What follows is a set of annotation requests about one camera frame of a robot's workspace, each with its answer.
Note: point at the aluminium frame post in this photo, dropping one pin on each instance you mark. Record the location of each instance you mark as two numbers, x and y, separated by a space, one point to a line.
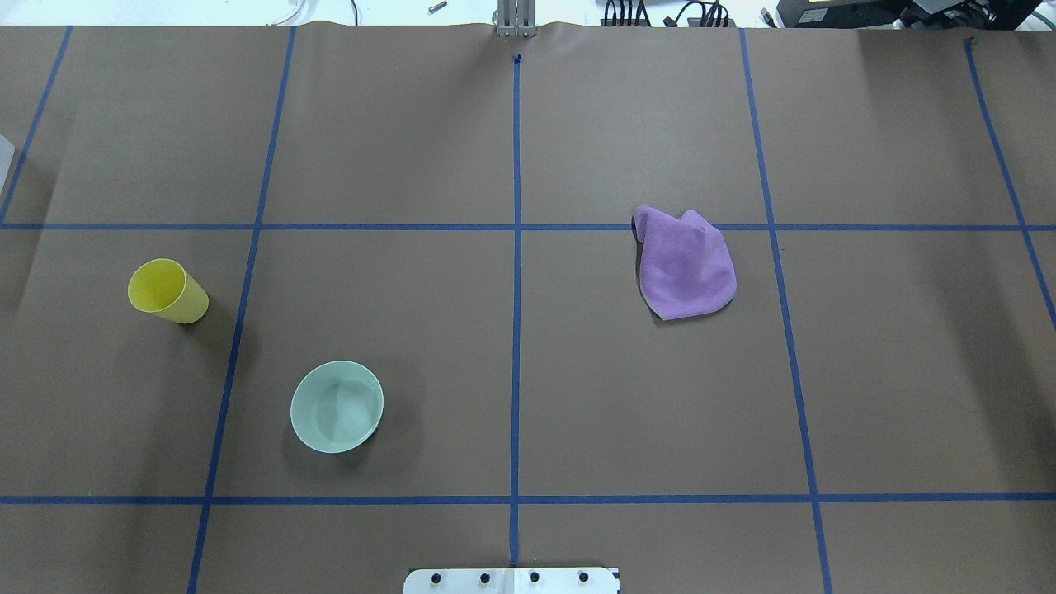
515 19

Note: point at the yellow plastic cup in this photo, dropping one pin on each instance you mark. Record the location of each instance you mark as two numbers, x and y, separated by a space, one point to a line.
163 288

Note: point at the purple cloth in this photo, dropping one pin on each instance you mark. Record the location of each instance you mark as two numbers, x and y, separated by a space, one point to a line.
685 269

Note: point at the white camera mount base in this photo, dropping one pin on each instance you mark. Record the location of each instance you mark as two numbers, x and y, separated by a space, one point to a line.
513 580

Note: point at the mint green bowl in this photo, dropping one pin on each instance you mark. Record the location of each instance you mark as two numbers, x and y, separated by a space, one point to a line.
337 407

